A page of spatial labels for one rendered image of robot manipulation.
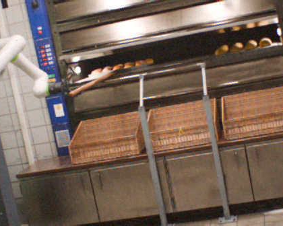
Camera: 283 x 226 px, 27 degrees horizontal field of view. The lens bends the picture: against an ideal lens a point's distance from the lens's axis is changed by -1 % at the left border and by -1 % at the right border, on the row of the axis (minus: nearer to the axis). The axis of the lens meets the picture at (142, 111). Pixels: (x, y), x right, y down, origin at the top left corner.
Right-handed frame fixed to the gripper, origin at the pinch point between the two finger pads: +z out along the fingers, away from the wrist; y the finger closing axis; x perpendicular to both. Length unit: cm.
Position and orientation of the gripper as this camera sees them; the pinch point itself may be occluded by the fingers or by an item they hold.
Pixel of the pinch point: (82, 83)
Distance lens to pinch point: 453.3
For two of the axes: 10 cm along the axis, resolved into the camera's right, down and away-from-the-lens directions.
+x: -1.7, 1.5, -9.7
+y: 1.9, 9.7, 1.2
